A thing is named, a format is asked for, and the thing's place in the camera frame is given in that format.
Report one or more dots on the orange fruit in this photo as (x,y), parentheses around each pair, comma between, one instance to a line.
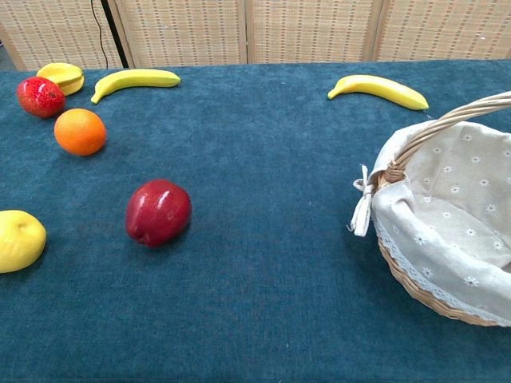
(80,132)

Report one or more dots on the wicker basket with floral liner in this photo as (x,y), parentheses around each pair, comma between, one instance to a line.
(447,223)

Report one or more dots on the blue table cloth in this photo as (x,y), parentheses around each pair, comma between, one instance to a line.
(255,239)

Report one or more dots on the dark red apple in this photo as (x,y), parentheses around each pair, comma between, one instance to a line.
(159,211)

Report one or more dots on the yellow banana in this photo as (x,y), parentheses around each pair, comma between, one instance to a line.
(379,88)
(135,79)

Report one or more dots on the bamboo folding screen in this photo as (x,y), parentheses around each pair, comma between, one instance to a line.
(311,32)

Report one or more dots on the black stand pole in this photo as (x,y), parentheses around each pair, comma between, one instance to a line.
(117,32)

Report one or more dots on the yellow starfruit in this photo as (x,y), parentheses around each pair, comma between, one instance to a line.
(66,76)

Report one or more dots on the red apple top left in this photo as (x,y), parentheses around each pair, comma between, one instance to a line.
(40,97)

